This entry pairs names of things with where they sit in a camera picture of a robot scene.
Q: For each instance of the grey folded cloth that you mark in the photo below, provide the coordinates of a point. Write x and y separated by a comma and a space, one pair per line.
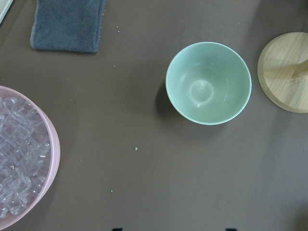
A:
67, 25

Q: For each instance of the mint green bowl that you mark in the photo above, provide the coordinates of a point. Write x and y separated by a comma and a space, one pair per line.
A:
208, 83

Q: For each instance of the wooden cup tree stand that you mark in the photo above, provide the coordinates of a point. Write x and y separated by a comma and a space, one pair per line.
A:
282, 71

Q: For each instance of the pink bowl of ice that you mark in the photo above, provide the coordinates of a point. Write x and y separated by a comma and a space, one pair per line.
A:
29, 155

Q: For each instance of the cream rabbit tray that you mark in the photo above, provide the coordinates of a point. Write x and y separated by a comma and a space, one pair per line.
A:
4, 7

